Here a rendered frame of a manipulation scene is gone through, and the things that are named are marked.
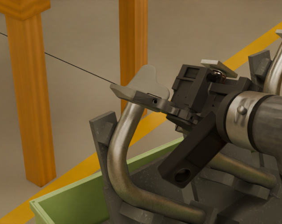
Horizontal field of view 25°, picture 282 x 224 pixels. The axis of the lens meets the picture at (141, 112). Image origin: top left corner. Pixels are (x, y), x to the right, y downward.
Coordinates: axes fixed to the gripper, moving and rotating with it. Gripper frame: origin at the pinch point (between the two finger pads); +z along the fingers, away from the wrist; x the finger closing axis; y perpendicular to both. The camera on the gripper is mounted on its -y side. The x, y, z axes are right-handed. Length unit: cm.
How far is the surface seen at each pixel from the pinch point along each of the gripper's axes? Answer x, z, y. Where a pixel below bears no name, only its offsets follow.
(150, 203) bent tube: -9.8, 0.7, -12.5
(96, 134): 2.0, 5.7, -6.0
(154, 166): -11.8, 5.7, -6.3
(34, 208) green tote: -2.3, 19.7, -21.3
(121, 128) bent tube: 1.1, 1.4, -3.9
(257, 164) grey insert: -47.2, 15.0, 5.0
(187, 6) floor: -182, 230, 114
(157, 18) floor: -163, 230, 95
